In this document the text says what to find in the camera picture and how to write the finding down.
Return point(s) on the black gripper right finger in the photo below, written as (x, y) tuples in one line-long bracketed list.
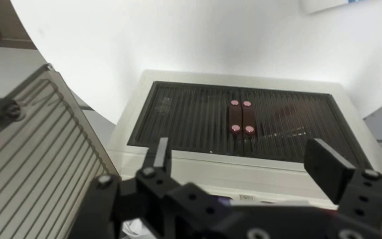
[(358, 194)]

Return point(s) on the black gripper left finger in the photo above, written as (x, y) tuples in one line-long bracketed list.
[(125, 203)]

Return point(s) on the ribbed translucent cabinet door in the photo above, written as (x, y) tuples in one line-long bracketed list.
[(36, 167)]

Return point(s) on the white stackable storage cabinet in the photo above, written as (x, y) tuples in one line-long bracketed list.
[(191, 119)]

